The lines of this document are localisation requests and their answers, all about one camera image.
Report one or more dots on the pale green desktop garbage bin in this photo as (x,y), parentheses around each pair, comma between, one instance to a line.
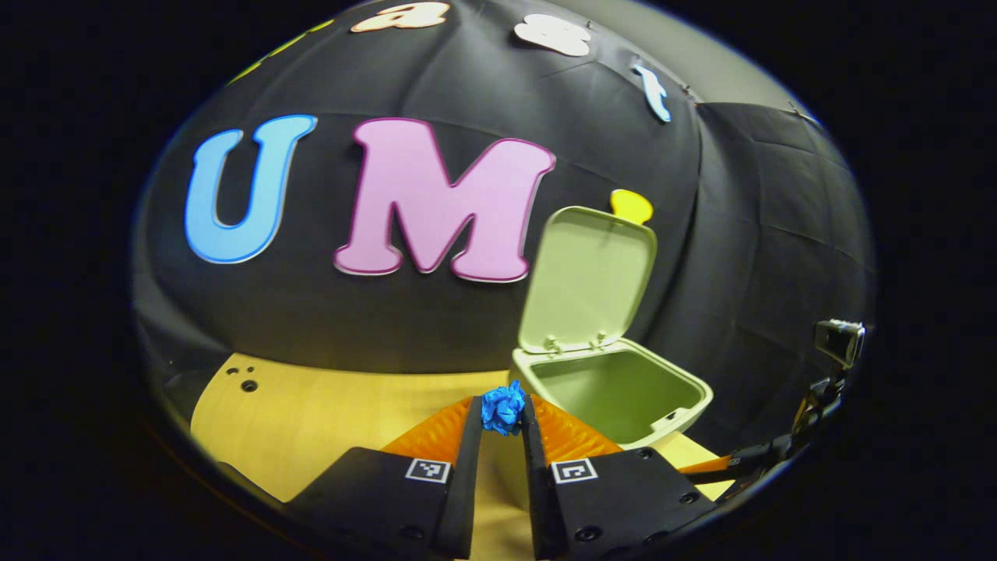
(615,397)

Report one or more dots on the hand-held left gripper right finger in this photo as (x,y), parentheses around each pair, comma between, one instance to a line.
(536,491)

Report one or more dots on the wooden desktop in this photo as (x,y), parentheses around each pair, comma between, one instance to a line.
(311,413)

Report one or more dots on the black backdrop cloth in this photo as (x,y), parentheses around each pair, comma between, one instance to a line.
(311,312)

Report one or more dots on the blue paper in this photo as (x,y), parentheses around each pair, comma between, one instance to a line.
(502,409)

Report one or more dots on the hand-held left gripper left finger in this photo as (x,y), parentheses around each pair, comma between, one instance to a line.
(466,483)

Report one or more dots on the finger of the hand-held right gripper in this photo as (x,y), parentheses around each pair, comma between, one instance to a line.
(748,461)

